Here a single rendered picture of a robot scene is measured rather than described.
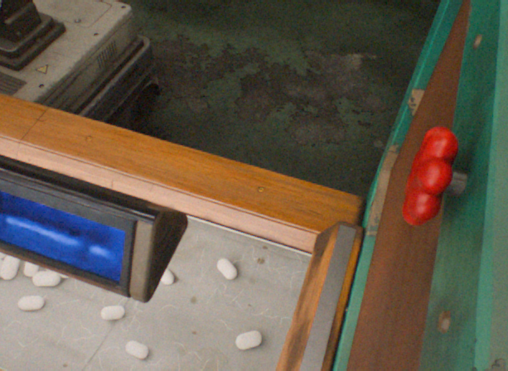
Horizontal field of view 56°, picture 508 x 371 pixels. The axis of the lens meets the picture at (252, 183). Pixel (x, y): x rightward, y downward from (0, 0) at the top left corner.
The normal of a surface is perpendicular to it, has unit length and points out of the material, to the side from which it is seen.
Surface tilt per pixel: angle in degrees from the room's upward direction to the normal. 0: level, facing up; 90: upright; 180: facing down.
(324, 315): 0
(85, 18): 0
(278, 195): 0
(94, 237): 58
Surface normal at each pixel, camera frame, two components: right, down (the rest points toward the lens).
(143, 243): -0.27, 0.33
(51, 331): 0.02, -0.58
